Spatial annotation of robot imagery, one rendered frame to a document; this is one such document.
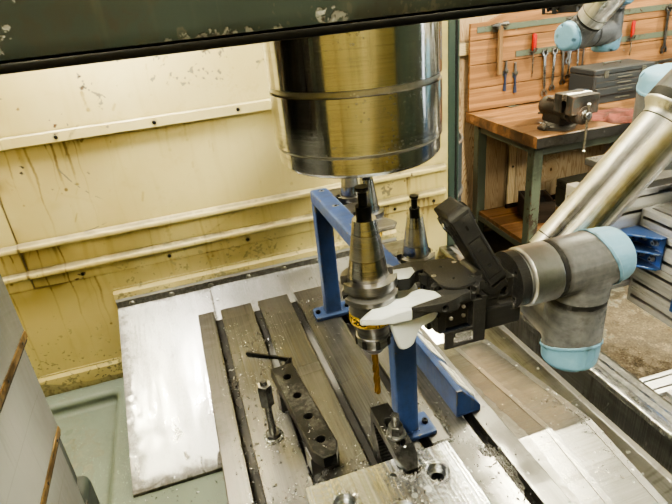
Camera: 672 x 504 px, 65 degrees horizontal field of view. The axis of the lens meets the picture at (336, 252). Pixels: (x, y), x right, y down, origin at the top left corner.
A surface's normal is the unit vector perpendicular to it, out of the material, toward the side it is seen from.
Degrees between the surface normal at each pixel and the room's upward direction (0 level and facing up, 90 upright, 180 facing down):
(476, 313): 90
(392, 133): 90
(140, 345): 24
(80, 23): 90
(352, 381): 0
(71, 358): 90
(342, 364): 0
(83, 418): 0
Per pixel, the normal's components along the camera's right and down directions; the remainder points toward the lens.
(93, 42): 0.32, 0.70
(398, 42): 0.43, 0.36
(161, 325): 0.04, -0.65
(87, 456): -0.09, -0.90
